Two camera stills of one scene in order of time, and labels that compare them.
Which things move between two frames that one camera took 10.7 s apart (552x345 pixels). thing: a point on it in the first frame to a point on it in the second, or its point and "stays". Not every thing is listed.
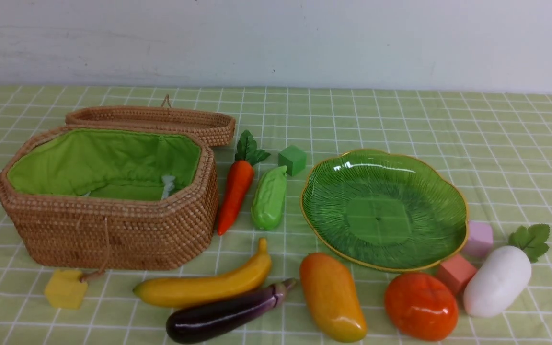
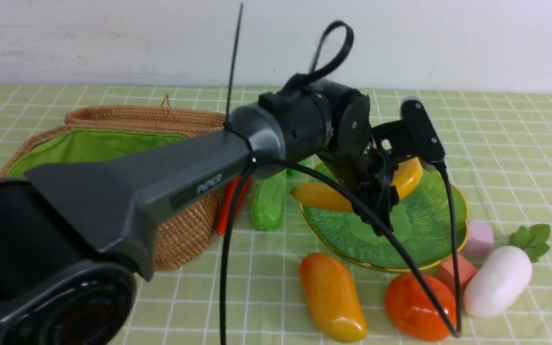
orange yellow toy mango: (332, 298) stays
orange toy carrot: (238, 183) stays
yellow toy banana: (176, 293) to (407, 174)
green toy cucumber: (269, 201) stays
